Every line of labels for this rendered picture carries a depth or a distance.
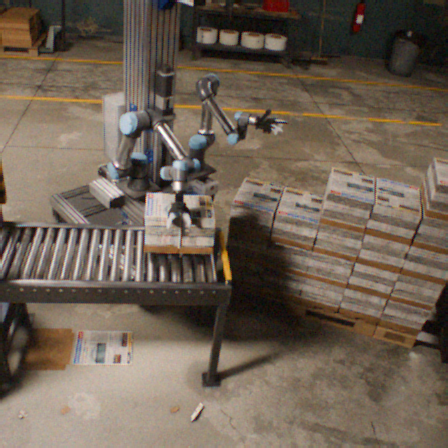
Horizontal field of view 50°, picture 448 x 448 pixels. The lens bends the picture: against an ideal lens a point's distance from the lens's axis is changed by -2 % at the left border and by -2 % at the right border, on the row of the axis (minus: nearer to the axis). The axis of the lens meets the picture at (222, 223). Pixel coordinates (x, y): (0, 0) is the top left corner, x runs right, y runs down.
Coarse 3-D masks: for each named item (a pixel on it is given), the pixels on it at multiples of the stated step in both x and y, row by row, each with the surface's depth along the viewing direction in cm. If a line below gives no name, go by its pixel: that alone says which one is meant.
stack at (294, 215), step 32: (256, 192) 331; (288, 192) 336; (256, 224) 322; (288, 224) 316; (320, 224) 316; (256, 256) 336; (288, 256) 328; (320, 256) 321; (384, 256) 308; (288, 288) 343; (320, 288) 335; (384, 288) 320; (320, 320) 351; (352, 320) 342
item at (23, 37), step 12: (0, 12) 766; (12, 12) 765; (24, 12) 772; (36, 12) 779; (0, 24) 737; (12, 24) 739; (24, 24) 741; (36, 24) 782; (0, 36) 776; (12, 36) 748; (24, 36) 750; (36, 36) 788; (0, 48) 755; (36, 48) 761
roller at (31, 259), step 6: (36, 228) 277; (42, 228) 278; (36, 234) 272; (42, 234) 275; (36, 240) 268; (30, 246) 265; (36, 246) 264; (30, 252) 259; (36, 252) 261; (30, 258) 255; (36, 258) 259; (30, 264) 252; (24, 270) 247; (30, 270) 249; (24, 276) 243; (30, 276) 248
